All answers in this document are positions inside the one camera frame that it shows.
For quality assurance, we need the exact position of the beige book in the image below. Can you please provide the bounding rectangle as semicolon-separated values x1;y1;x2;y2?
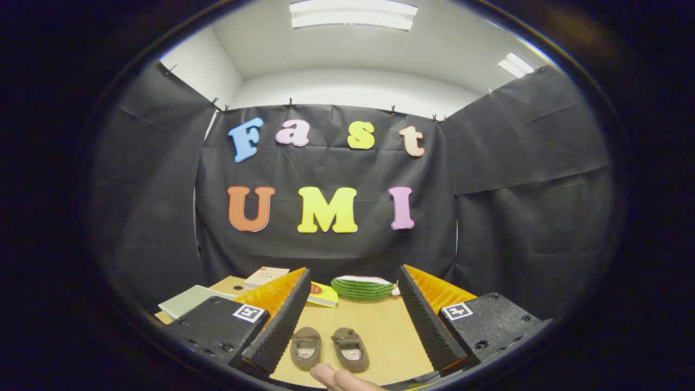
243;266;290;290

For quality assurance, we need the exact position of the cream fabric storage box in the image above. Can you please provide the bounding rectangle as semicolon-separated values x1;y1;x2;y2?
158;285;238;320

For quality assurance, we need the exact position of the watermelon slice plush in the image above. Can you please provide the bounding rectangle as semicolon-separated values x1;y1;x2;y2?
331;275;395;302

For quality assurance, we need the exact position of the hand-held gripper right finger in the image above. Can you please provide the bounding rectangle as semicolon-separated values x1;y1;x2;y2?
397;264;554;378

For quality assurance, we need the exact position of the brown felt shoe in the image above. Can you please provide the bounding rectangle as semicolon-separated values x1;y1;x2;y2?
290;326;322;371
331;327;370;373

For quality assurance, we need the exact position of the black backdrop cloth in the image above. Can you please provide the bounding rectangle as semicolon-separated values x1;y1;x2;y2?
92;62;611;321

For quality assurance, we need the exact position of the yellow book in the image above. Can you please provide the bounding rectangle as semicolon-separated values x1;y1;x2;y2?
307;281;339;308

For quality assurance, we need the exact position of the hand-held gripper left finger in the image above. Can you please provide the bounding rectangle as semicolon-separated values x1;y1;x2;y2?
163;267;312;380

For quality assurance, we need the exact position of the ceiling light panel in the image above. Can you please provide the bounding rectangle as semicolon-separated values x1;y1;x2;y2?
289;0;419;31
498;52;535;78

